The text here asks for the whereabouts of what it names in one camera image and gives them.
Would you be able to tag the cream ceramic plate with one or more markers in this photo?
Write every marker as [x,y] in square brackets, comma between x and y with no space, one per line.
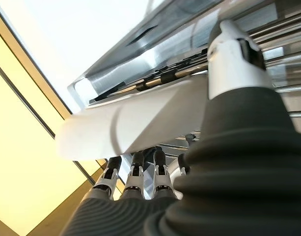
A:
[140,123]

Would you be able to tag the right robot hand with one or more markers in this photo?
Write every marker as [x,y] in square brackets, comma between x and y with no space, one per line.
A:
[238,159]

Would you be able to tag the black dish drying rack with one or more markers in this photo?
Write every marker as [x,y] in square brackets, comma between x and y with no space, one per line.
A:
[165,75]

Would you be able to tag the stainless steel sink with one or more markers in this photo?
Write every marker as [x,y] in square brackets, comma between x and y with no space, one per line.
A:
[165,37]

